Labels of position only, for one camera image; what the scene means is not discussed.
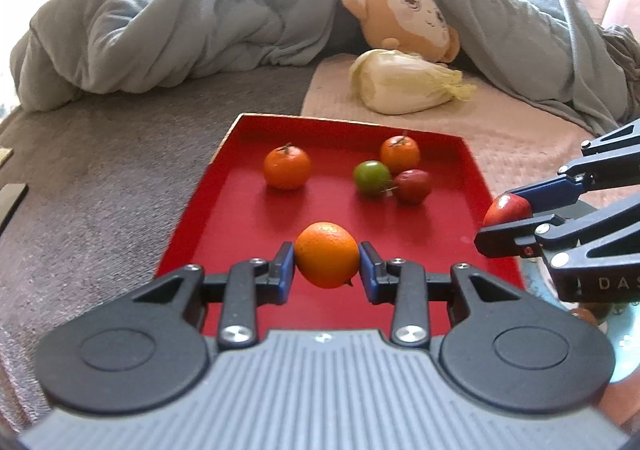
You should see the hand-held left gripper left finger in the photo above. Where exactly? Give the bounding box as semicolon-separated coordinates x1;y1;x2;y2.
132;241;296;351

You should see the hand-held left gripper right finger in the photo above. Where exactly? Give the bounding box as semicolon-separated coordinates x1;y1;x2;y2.
358;241;523;348

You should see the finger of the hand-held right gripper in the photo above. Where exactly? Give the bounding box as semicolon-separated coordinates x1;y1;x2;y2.
497;119;640;217
474;195;640;259

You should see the smooth orange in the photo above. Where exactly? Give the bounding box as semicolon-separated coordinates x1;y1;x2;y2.
294;221;361;289

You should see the red tray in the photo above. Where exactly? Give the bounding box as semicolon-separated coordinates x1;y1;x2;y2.
155;113;526;346

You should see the tangerine with stem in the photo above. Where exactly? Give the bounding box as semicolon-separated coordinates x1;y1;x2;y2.
263;143;312;191
380;131;421;175

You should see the pink textured bed mat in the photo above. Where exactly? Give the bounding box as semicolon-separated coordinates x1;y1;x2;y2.
300;52;640;216

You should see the brown cloth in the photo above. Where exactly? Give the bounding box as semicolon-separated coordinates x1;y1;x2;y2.
602;22;640;126

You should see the green plum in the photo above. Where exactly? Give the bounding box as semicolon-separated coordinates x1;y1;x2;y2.
353;160;392;196

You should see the blue cartoon plate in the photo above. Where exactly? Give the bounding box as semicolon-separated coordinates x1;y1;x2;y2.
520;200;640;386

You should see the red plum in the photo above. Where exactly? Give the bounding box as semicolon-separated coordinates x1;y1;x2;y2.
385;169;433;205
482;194;533;227

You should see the monkey plush toy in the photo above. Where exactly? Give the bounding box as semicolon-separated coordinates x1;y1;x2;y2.
341;0;461;65

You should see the grey-blue blanket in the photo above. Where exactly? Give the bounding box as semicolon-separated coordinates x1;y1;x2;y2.
10;0;631;136

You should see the napa cabbage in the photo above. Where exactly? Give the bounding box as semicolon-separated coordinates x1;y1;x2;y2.
349;49;478;115

